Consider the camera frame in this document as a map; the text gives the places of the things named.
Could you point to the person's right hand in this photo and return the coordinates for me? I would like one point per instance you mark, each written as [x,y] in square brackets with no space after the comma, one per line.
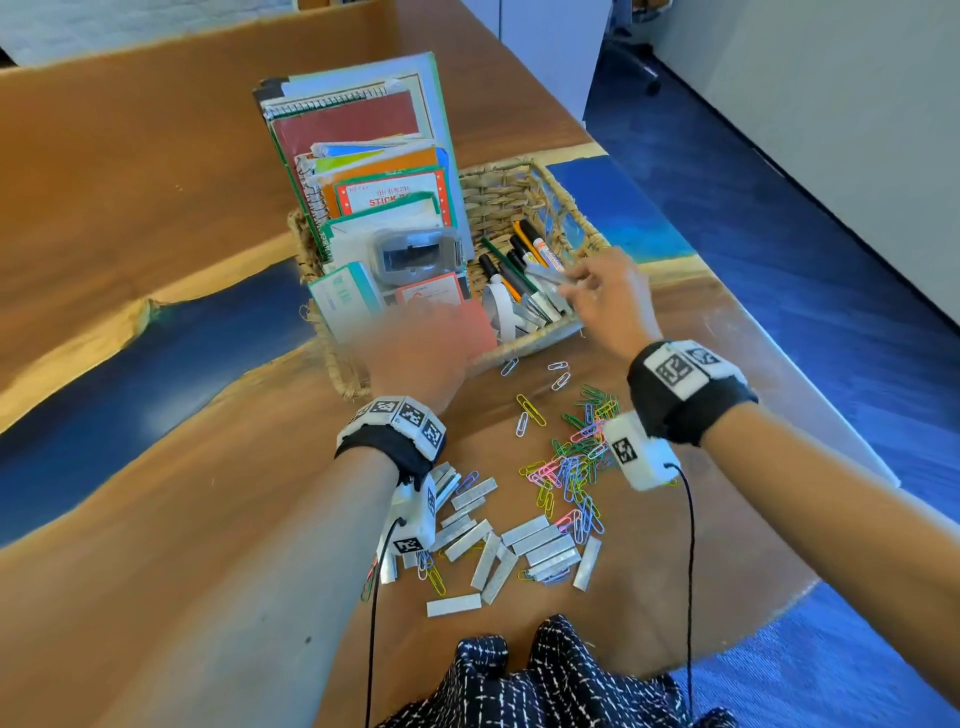
[616,307]

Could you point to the person's left hand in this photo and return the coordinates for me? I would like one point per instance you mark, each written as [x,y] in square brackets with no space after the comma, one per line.
[420,352]

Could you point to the person's left fingers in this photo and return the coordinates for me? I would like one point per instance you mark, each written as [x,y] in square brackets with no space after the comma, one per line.
[431,319]

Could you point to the person's right fingers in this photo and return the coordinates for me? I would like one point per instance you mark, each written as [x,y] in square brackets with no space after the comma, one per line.
[581,283]

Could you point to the single silver staple bar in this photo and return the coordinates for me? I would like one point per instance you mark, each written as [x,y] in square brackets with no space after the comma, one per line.
[544,273]

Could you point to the person's left forearm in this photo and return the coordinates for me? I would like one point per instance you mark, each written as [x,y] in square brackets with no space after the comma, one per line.
[285,592]

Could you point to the person's right forearm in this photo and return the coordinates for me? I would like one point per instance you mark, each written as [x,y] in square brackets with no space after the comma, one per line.
[832,510]

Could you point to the red white small box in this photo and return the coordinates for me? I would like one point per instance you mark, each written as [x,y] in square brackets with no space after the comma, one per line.
[439,291]

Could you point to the heap of staple strips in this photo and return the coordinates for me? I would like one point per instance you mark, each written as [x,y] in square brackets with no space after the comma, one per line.
[541,307]

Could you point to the black marker with white label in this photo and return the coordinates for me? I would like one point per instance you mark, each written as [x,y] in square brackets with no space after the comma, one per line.
[541,244]

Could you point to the grey stapler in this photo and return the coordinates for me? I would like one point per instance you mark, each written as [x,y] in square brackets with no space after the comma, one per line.
[417,256]

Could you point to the orange pen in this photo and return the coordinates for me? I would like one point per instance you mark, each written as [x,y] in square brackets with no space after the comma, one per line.
[526,241]

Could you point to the white tape roll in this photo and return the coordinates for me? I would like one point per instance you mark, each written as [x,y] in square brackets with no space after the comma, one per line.
[501,309]

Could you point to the green pen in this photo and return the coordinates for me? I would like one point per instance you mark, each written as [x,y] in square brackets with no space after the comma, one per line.
[504,261]

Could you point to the small teal white notepad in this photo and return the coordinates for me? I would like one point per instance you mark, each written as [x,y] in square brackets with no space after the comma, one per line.
[346,296]

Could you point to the green bordered white pad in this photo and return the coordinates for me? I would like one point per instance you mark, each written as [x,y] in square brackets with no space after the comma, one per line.
[375,225]

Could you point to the black wristband with marker blocks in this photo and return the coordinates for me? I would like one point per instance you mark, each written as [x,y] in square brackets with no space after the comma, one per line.
[686,386]
[394,431]

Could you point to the woven wicker basket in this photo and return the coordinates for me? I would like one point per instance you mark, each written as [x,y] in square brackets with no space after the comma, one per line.
[499,196]

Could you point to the red bordered sticky pad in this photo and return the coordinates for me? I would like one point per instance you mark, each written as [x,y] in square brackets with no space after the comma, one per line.
[390,189]

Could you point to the orange notebook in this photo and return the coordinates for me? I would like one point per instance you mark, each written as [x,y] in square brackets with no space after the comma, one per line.
[375,166]

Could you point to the pile of colourful paper clips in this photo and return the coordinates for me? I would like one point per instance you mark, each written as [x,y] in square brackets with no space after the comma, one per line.
[574,457]

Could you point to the white book with green edge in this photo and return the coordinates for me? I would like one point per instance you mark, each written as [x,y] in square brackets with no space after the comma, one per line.
[442,112]

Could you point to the red spiral notebook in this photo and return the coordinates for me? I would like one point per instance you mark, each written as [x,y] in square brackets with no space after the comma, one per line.
[345,120]

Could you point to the white cabinet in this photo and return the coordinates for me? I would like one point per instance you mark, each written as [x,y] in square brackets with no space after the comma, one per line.
[551,45]

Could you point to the scattered silver staple strips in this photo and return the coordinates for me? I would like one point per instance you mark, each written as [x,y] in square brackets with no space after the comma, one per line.
[517,544]

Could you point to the black white tweed garment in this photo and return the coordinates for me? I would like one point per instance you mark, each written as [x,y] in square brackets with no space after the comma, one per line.
[555,679]

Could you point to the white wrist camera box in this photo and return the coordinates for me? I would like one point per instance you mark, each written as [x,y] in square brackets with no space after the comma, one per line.
[637,451]
[411,517]

